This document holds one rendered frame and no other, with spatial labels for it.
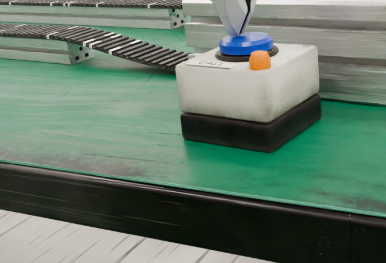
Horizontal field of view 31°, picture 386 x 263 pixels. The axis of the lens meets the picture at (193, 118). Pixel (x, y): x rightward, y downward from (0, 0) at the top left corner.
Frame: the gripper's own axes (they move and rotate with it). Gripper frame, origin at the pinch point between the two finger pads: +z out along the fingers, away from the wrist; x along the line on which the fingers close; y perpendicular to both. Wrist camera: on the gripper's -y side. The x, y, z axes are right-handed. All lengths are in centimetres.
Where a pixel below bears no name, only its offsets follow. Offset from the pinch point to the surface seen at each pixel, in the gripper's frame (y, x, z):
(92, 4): 46, -30, 5
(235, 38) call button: 0.3, 0.8, 1.4
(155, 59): 19.5, -11.9, 7.5
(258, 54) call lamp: -3.2, 3.5, 1.7
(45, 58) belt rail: 36.2, -11.0, 8.2
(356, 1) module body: -5.2, -8.2, 0.3
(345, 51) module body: -4.3, -7.9, 4.3
